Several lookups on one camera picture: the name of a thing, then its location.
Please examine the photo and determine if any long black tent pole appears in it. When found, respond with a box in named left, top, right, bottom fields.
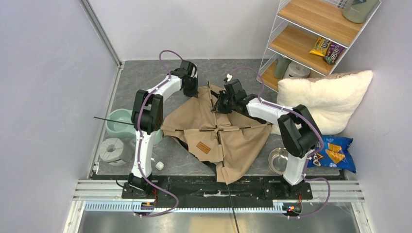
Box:
left=206, top=82, right=240, bottom=233

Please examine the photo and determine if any tan fabric pet tent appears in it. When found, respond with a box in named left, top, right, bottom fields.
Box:
left=163, top=84, right=272, bottom=184

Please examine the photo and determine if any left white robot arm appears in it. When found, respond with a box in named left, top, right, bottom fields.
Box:
left=128, top=60, right=198, bottom=199

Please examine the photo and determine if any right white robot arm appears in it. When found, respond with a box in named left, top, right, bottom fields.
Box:
left=210, top=75, right=322, bottom=199

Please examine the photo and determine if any mint green pet bowl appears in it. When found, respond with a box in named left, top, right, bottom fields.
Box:
left=105, top=108, right=165, bottom=147

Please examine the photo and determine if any green cylinder bottle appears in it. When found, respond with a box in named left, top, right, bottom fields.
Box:
left=273, top=55, right=292, bottom=79

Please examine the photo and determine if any white toilet paper roll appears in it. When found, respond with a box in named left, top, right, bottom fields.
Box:
left=283, top=61, right=311, bottom=79

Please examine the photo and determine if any stainless steel bowl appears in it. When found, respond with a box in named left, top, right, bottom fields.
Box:
left=268, top=148, right=289, bottom=176

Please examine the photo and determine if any clear plastic bottle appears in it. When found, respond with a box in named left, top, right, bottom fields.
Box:
left=131, top=135, right=164, bottom=176

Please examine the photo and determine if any white fluffy pillow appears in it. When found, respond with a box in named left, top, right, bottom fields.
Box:
left=276, top=70, right=374, bottom=135

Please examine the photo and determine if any yellow M&M's bag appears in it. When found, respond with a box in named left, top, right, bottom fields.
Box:
left=309, top=36, right=331, bottom=57

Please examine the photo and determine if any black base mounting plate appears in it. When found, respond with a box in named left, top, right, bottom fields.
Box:
left=121, top=175, right=313, bottom=208

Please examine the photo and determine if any blue Doritos chip bag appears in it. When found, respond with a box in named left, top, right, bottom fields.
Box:
left=308, top=135, right=356, bottom=173

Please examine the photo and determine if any grey-green jar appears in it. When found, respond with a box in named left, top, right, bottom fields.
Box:
left=343, top=0, right=379, bottom=24

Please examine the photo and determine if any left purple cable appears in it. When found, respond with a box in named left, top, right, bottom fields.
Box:
left=133, top=50, right=197, bottom=218

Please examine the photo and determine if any purple cable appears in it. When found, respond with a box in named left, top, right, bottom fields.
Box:
left=226, top=67, right=331, bottom=220
left=133, top=50, right=197, bottom=218

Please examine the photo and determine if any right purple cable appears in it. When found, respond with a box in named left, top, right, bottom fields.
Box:
left=226, top=67, right=331, bottom=220

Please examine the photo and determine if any white wire wooden shelf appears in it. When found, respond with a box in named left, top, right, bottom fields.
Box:
left=256, top=0, right=381, bottom=91

